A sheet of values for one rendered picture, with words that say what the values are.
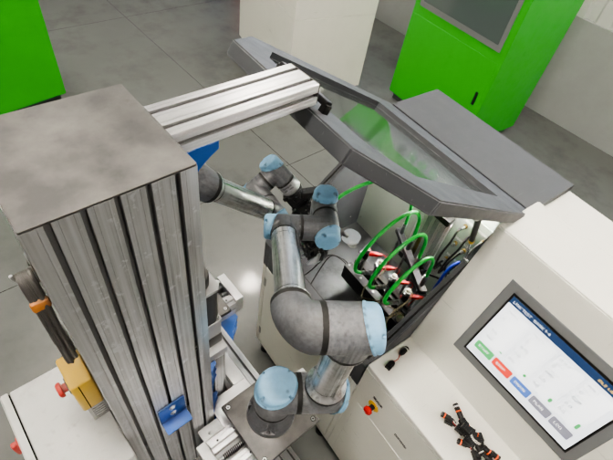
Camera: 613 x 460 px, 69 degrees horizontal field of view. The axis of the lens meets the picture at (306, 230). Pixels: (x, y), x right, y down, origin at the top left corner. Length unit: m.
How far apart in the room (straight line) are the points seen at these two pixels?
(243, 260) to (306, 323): 2.21
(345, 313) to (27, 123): 0.65
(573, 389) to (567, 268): 0.35
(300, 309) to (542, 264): 0.79
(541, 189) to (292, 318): 1.14
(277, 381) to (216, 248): 1.97
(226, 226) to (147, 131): 2.59
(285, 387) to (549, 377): 0.79
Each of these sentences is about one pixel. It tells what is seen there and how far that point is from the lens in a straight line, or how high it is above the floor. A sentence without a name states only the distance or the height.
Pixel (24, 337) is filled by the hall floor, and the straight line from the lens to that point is 3.04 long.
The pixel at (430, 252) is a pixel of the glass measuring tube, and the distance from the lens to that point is 1.95.
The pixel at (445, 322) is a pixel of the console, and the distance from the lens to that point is 1.69.
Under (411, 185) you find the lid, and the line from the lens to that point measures 0.90.
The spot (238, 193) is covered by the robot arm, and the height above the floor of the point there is 1.53.
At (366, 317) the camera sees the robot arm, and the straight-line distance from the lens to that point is 0.95.
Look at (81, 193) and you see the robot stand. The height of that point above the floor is 2.03.
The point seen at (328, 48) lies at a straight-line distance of 4.55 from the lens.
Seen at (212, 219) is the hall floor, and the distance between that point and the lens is 3.35.
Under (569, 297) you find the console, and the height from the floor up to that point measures 1.52.
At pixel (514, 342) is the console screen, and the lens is 1.58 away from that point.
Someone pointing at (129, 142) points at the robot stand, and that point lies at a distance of 0.73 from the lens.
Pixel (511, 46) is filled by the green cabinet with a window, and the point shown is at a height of 1.06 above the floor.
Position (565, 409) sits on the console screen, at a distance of 1.61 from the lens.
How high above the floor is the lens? 2.47
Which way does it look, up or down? 48 degrees down
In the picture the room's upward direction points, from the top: 11 degrees clockwise
